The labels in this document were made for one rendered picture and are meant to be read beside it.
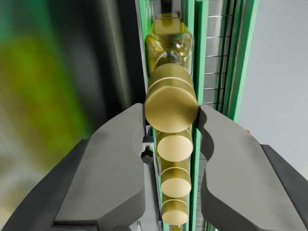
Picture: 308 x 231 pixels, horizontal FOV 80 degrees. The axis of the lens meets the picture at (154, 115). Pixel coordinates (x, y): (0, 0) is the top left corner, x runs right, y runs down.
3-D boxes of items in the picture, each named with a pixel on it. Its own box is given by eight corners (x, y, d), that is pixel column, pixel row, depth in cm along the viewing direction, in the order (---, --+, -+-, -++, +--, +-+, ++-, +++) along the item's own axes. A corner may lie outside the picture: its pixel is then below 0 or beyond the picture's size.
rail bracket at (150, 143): (130, 119, 50) (119, 154, 39) (155, 118, 49) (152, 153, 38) (132, 131, 52) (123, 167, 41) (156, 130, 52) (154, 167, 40)
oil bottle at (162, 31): (153, 19, 37) (140, 39, 19) (182, 17, 36) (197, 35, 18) (155, 49, 40) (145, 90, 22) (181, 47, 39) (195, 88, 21)
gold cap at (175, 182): (159, 149, 23) (158, 178, 19) (188, 148, 23) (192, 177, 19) (161, 168, 25) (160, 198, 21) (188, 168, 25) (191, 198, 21)
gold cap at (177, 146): (156, 110, 20) (154, 134, 16) (189, 108, 20) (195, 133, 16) (158, 135, 22) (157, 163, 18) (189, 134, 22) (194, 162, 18)
